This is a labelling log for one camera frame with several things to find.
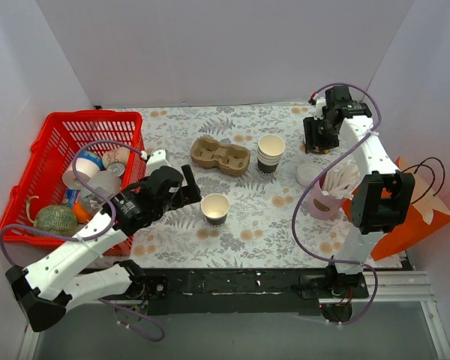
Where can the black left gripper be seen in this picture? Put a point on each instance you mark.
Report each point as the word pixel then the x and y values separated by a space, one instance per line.
pixel 181 187

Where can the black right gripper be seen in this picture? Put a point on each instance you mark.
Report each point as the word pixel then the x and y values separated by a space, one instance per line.
pixel 316 133

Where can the black paper coffee cup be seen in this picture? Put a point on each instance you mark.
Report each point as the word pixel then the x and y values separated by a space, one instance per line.
pixel 215 208

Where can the stack of paper cups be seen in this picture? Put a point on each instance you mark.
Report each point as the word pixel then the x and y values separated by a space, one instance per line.
pixel 270 150

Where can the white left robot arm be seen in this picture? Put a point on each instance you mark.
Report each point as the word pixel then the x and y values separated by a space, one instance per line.
pixel 47 289

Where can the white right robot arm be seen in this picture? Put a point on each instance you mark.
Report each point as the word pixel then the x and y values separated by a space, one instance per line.
pixel 383 196

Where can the wrapped toilet paper roll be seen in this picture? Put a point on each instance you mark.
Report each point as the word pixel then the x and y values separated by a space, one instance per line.
pixel 316 150

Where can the stack of white lids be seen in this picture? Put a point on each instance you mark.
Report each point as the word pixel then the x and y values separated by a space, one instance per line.
pixel 306 173

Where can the brown cardboard cup carrier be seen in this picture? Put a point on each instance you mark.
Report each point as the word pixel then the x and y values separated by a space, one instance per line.
pixel 232 160

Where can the pink straw holder cup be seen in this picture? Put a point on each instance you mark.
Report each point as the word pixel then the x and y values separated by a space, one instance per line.
pixel 320 204

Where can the floral table mat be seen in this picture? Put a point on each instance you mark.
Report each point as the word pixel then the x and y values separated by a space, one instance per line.
pixel 264 227

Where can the beige patterned cup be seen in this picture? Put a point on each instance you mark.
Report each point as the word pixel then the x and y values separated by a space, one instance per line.
pixel 117 155

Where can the crumpled grey paper bag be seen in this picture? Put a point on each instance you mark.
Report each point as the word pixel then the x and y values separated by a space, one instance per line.
pixel 105 184

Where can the white tape roll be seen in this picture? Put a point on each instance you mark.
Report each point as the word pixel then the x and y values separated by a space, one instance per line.
pixel 85 170

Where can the red plastic basket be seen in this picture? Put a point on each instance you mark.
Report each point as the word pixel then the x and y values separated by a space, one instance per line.
pixel 48 174

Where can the orange paper bag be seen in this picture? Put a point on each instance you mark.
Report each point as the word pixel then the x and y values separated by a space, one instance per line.
pixel 423 218

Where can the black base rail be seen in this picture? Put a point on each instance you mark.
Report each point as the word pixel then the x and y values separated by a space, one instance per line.
pixel 240 290

